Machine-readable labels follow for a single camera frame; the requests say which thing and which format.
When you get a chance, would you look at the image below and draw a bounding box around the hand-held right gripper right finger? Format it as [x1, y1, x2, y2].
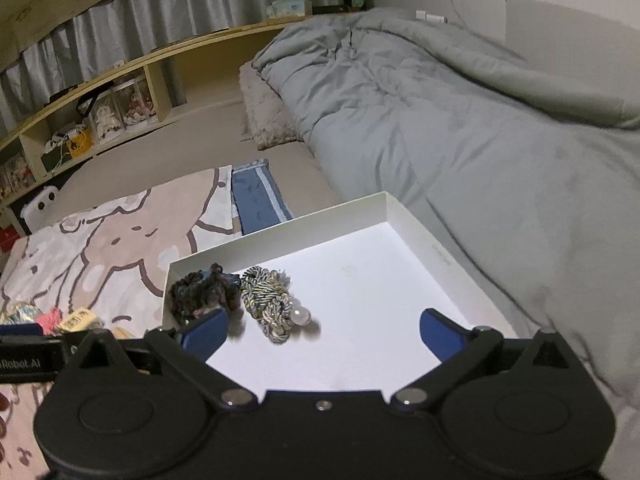
[390, 309, 588, 408]

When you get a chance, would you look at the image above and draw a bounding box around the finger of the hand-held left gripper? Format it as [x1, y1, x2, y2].
[0, 323, 76, 347]

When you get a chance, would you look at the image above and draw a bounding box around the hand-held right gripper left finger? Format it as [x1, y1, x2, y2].
[55, 307, 261, 409]

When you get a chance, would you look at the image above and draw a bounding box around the blue white patterned pouch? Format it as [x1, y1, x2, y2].
[0, 301, 44, 325]

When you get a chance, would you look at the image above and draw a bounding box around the pink small accessory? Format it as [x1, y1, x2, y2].
[35, 309, 64, 335]

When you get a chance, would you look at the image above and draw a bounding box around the dark knitted scrunchie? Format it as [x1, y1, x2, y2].
[169, 261, 244, 322]

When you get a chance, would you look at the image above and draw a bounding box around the gold rope scrunchie with pearl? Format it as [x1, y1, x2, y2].
[241, 265, 314, 345]

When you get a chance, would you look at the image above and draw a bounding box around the printed cartoon blanket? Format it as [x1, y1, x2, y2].
[0, 165, 242, 480]

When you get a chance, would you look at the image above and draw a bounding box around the blue striped cloth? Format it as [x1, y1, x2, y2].
[231, 159, 295, 236]

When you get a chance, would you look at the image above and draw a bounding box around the black box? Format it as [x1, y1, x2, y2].
[40, 147, 67, 172]

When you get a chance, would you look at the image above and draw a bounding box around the yellow box on shelf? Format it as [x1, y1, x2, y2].
[65, 127, 94, 159]

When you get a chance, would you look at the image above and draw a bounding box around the grey duvet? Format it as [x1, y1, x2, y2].
[251, 7, 640, 480]

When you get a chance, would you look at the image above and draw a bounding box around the beige fuzzy pillow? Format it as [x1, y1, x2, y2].
[239, 62, 302, 151]

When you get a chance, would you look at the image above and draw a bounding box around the display case with white doll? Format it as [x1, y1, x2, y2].
[89, 92, 124, 142]

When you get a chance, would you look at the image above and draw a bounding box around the display case with red doll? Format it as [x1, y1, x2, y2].
[112, 79, 157, 129]

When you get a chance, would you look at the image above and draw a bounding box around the wooden headboard shelf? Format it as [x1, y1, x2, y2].
[0, 12, 315, 241]

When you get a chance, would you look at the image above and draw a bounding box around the grey curtain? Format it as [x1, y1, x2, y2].
[0, 0, 363, 136]

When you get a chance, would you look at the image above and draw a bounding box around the light blue tissue box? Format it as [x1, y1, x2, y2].
[267, 0, 314, 20]

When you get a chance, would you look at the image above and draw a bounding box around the black strap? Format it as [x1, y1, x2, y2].
[75, 91, 114, 117]

